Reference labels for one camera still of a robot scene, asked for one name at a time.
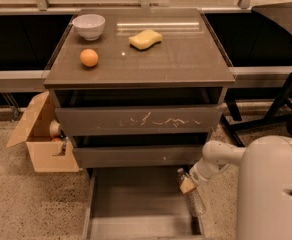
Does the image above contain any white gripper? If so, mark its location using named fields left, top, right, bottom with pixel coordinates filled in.
left=180, top=157, right=230, bottom=194

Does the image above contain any white ceramic bowl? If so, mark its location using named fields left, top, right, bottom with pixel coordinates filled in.
left=72, top=14, right=106, bottom=40

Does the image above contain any clear plastic water bottle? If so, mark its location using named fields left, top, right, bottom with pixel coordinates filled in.
left=177, top=168, right=206, bottom=217

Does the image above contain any black office chair base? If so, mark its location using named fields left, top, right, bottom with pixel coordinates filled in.
left=221, top=71, right=292, bottom=147

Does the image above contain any grey drawer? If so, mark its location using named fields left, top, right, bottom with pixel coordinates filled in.
left=73, top=144, right=203, bottom=168
left=55, top=106, right=224, bottom=136
left=81, top=166, right=204, bottom=240

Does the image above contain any yellow sponge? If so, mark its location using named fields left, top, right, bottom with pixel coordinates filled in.
left=128, top=29, right=163, bottom=50

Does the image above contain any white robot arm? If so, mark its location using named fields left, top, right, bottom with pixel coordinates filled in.
left=177, top=136, right=292, bottom=240

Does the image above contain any bottom grey drawer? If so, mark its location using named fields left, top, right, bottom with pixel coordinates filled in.
left=81, top=166, right=204, bottom=240

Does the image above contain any grey drawer cabinet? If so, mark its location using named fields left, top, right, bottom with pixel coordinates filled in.
left=44, top=7, right=237, bottom=240

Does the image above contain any orange fruit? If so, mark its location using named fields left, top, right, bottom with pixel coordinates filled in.
left=80, top=49, right=98, bottom=67

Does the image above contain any top grey drawer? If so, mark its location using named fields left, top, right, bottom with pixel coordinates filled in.
left=55, top=106, right=224, bottom=136

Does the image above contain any middle grey drawer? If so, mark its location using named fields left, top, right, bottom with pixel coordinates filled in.
left=73, top=144, right=203, bottom=168

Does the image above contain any white cup in box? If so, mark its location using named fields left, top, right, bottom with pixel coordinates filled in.
left=49, top=120, right=61, bottom=138

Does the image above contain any cardboard box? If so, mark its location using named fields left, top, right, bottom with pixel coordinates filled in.
left=7, top=91, right=79, bottom=173

